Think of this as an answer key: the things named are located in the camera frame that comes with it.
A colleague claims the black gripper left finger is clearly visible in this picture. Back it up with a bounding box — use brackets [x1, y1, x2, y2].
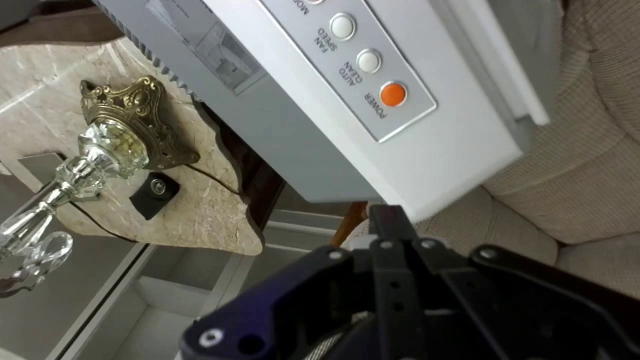
[177, 205, 395, 360]

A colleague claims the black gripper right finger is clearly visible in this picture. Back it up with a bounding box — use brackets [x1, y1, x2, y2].
[393, 205, 640, 360]

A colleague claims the white portable air conditioner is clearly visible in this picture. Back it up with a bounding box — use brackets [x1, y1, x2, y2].
[92, 0, 565, 227]

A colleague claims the marble top side table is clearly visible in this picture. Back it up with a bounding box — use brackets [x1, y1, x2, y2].
[0, 7, 270, 261]

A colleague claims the beige fabric armchair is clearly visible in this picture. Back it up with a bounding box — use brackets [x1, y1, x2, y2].
[416, 0, 640, 303]

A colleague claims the white shade table lamp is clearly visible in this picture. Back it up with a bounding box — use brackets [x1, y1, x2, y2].
[0, 73, 202, 301]

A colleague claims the black lamp cord switch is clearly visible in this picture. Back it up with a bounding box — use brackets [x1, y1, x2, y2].
[66, 163, 245, 246]

